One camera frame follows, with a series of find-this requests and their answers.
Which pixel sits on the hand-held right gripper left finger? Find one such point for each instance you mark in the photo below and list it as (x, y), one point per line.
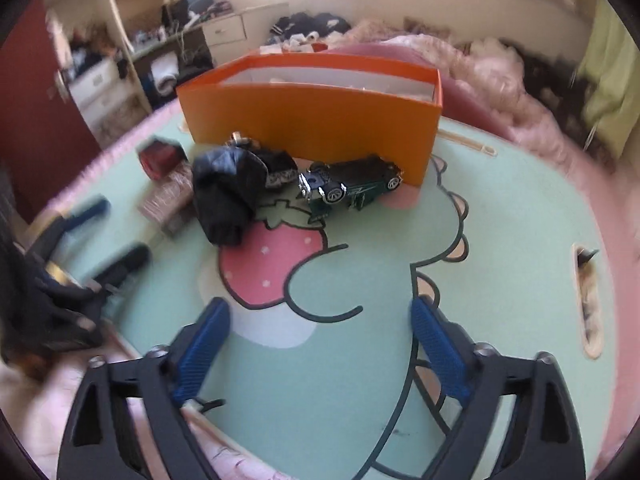
(200, 355)

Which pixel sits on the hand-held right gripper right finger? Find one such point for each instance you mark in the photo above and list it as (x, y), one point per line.
(440, 350)

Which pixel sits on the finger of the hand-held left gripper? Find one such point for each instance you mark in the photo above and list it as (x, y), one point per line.
(122, 262)
(85, 212)

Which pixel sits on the orange cardboard box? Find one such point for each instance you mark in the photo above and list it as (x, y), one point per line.
(310, 120)

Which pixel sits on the green cartoon desktop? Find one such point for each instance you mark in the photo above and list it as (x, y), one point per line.
(500, 240)

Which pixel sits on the brown patterned box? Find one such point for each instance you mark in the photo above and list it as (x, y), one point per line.
(167, 197)

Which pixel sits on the dark red small box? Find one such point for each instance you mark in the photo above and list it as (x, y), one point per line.
(160, 157)

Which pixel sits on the red door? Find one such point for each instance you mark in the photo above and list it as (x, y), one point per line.
(30, 110)

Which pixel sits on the black crumpled cloth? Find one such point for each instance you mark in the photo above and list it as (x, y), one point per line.
(225, 195)

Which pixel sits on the white plastic drawers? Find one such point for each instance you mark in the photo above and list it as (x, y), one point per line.
(97, 87)

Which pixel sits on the white rolled object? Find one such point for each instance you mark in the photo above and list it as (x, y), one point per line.
(162, 72)

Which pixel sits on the black comb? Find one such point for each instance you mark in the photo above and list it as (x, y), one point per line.
(586, 255)

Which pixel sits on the black lace cloth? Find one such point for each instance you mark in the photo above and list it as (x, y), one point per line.
(277, 167)

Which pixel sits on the green toy car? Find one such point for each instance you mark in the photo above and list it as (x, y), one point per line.
(350, 175)

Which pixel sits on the cream shelf unit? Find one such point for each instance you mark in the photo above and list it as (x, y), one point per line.
(120, 5)

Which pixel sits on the white drawer cabinet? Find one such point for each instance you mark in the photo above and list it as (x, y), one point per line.
(225, 30)

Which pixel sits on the red pillow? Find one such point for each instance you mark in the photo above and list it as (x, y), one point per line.
(475, 110)

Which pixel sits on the pink floral blanket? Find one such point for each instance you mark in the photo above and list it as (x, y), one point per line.
(500, 75)

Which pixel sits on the small orange carton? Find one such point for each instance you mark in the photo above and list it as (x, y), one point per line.
(320, 48)

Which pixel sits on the dark patterned clothes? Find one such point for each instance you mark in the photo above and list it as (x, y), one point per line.
(545, 80)

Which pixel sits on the black clothes pile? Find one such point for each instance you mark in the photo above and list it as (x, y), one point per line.
(310, 24)

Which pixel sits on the green curtain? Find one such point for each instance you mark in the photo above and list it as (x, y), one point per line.
(615, 75)

